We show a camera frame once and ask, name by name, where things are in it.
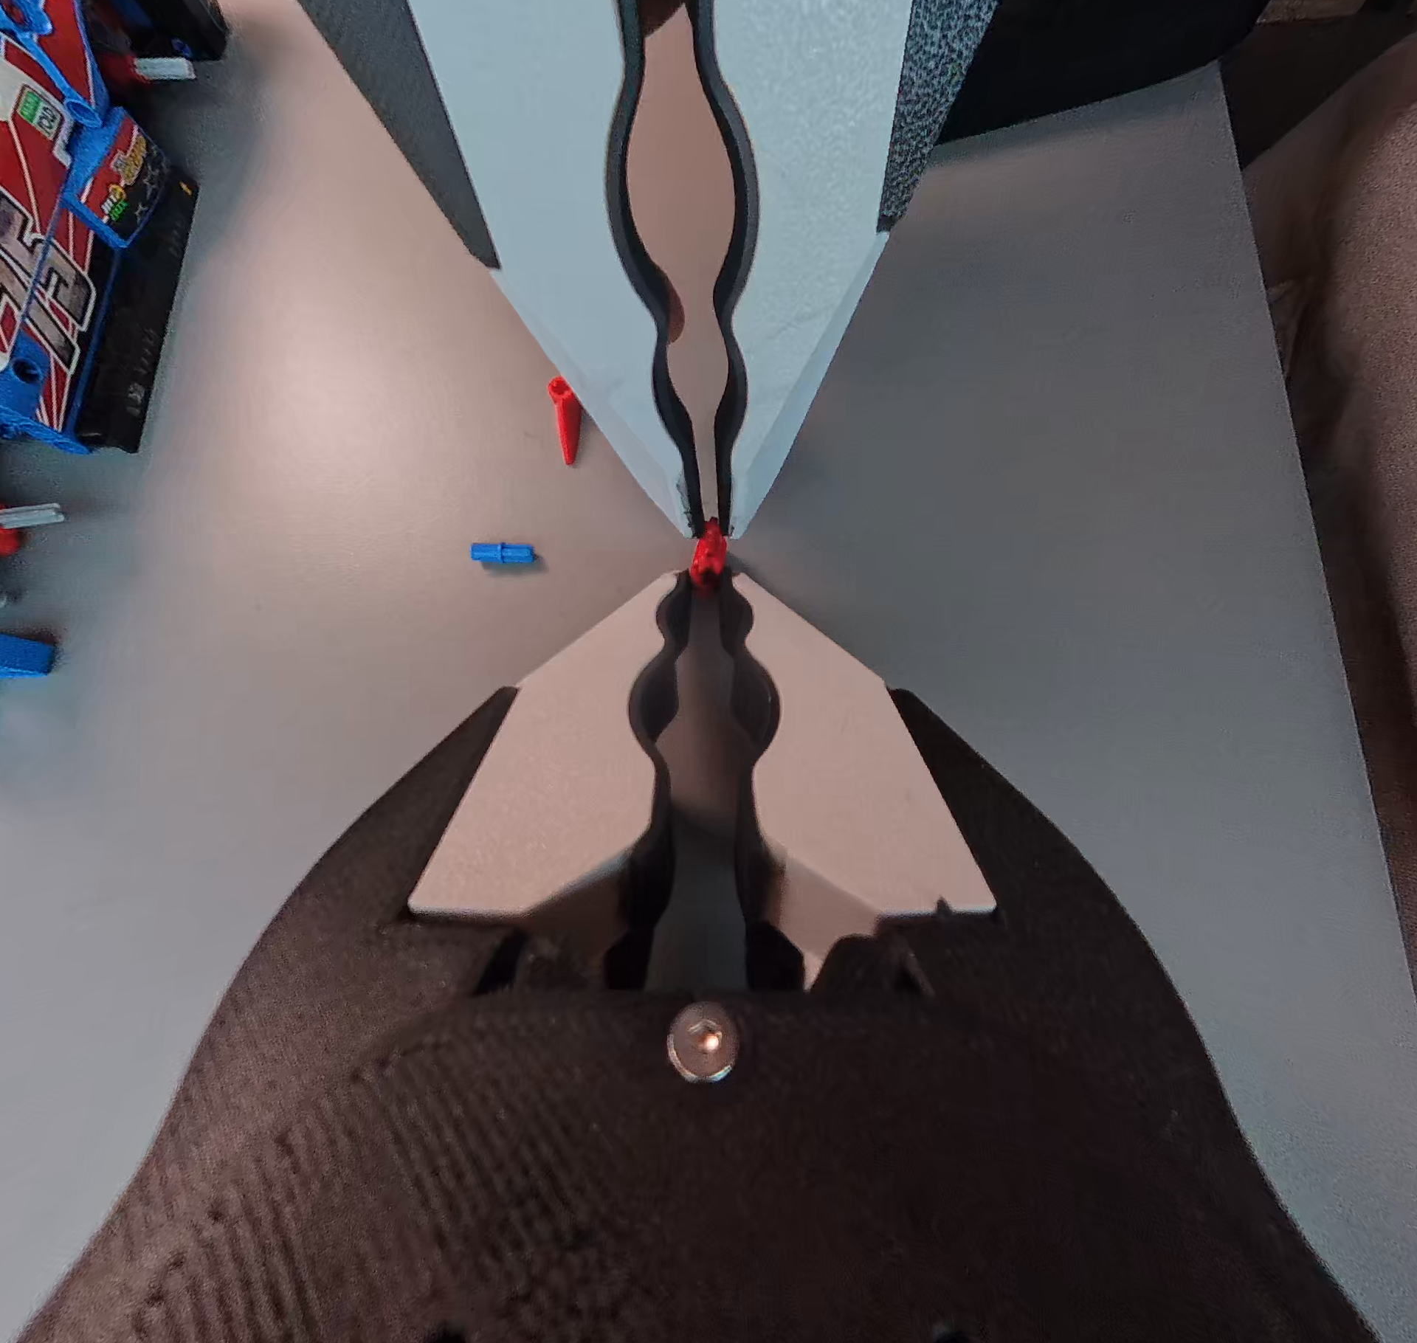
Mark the blue brick beam piece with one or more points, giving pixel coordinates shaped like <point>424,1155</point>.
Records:
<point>25,656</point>

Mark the blue brick connector pin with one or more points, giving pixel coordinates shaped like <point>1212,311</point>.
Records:
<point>503,553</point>

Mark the red brick connector piece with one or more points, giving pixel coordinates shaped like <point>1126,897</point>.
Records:
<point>704,574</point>

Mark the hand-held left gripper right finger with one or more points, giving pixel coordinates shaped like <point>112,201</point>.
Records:
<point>864,799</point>

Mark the person's black shirt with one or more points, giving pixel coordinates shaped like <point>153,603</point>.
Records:
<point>1106,13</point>

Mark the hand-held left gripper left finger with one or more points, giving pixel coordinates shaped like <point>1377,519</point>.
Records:
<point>542,799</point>

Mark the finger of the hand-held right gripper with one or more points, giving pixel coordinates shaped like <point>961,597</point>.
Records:
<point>819,147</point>
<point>520,147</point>

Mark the light grey brick axle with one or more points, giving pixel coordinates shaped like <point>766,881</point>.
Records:
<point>31,515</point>
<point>164,68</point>

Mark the blue red brick toy car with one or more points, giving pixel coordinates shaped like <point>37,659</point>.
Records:
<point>67,235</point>

